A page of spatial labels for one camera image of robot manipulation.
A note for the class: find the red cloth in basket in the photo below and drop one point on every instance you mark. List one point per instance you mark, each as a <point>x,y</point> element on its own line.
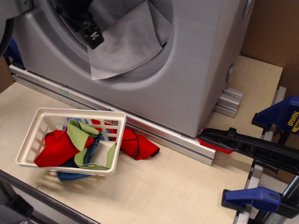
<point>60,148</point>

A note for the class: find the black red clamp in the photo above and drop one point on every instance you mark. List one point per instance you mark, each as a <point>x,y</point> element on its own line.
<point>265,153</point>

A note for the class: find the grey toy laundry machine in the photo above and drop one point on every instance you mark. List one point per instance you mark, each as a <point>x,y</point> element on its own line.
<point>177,89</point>

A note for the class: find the red cloth on table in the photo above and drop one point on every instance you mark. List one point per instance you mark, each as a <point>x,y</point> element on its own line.
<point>134,145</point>

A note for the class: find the blue cloth under basket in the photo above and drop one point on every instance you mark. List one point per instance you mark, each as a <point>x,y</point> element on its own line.
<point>64,176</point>

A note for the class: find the green cloth in basket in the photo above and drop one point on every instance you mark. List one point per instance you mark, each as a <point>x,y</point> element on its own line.
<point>95,152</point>

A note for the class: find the blue clamp handle lower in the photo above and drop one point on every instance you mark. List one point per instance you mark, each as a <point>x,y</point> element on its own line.
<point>261,198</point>

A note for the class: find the blue Irwin clamp upper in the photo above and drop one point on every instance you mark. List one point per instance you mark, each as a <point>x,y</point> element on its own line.
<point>284,115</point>

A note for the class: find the cardboard box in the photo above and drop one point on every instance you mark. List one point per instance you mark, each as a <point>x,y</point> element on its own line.
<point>273,37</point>

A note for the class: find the long aluminium rail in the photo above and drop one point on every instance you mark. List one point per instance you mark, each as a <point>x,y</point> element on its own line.
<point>188,146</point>

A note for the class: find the grey cloth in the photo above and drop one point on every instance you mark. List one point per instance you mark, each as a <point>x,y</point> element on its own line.
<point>131,41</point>

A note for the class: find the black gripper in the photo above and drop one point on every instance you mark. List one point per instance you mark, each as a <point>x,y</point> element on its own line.
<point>76,13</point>

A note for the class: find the short aluminium rail block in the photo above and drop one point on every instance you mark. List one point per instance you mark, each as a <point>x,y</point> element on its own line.
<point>229,102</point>

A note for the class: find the white plastic basket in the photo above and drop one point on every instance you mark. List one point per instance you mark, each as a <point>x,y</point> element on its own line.
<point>110,124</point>

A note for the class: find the black table frame bar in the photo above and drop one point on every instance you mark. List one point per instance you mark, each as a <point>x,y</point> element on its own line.
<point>22,204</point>

